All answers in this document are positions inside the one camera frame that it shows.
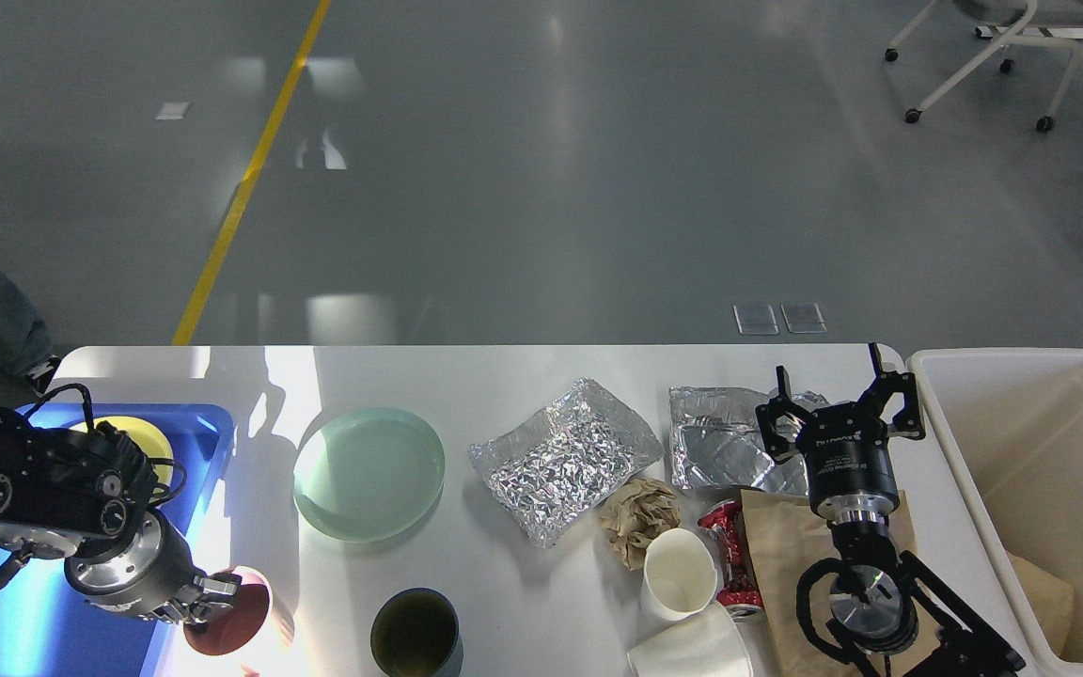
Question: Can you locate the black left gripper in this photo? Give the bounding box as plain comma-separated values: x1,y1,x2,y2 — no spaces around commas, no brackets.
64,511,243,626

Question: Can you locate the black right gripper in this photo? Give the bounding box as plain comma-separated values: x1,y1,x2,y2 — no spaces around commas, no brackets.
755,342,927,520

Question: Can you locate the pink mug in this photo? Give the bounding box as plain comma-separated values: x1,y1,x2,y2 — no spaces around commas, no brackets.
183,567,295,676

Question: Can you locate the dark grey mug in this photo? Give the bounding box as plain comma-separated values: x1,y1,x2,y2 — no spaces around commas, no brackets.
370,588,464,676

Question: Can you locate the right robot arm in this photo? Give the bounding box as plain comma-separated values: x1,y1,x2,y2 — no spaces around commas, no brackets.
755,344,1026,676

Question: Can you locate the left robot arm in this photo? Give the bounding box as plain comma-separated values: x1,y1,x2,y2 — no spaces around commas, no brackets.
0,383,243,629

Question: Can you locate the brown paper bag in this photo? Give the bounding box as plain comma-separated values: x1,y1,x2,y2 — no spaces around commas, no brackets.
740,490,938,676

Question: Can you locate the floor outlet cover right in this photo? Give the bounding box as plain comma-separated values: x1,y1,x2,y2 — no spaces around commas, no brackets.
779,303,828,335

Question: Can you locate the floor outlet cover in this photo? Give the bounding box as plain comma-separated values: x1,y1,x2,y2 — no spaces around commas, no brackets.
779,303,828,335
733,303,779,336

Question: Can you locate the flattened foil tray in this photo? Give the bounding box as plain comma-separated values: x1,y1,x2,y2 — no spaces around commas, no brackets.
667,386,808,497

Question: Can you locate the floor outlet cover left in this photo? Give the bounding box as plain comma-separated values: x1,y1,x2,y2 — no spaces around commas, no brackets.
733,303,779,336

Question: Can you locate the yellow plate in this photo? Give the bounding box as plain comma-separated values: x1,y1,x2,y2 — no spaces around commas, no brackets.
95,415,175,485

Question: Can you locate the blue plastic tray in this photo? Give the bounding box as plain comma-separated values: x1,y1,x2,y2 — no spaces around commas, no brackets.
0,404,235,676

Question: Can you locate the crushed red soda can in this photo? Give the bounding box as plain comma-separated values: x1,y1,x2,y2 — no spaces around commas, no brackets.
696,498,765,624

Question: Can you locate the beige waste bin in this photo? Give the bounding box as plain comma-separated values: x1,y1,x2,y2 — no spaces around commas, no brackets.
908,347,1083,676

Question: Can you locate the white paper cup upright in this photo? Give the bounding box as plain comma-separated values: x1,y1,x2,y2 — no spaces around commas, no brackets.
640,528,717,624

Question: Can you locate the crumpled brown paper ball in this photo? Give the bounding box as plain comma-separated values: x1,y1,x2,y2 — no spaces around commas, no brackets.
597,479,681,571

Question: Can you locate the white paper cup lying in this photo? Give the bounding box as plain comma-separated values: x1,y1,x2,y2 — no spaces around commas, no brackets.
627,603,755,676

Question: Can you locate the brown paper in bin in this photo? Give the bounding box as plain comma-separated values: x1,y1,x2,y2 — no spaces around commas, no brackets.
1006,550,1075,656

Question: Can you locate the crumpled foil sheet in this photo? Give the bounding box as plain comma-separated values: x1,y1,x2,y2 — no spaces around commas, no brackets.
468,380,665,548

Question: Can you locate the white office chair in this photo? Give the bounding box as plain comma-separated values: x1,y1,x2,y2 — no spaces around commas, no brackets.
902,1,1083,134

